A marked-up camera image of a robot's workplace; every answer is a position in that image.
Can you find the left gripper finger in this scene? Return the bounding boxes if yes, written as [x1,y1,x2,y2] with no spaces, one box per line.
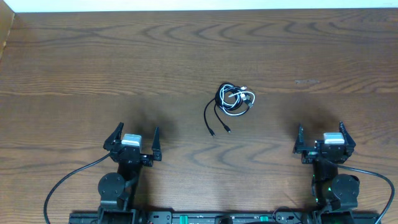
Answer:
[152,127,162,161]
[103,122,124,151]

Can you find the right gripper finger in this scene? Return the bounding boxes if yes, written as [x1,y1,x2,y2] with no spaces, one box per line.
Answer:
[293,124,306,154]
[339,121,356,156]

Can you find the white usb cable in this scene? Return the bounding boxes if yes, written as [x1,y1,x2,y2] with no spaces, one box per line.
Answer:
[219,84,256,117]

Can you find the black usb cable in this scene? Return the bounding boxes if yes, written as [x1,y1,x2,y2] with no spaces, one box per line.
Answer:
[213,90,253,134]
[203,82,249,138]

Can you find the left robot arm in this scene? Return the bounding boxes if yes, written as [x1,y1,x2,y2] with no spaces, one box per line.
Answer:
[97,123,162,224]

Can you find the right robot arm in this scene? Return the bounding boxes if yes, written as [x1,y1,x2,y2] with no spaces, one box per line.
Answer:
[293,122,360,223]

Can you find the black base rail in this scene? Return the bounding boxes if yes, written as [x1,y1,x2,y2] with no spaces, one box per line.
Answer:
[68,209,378,224]

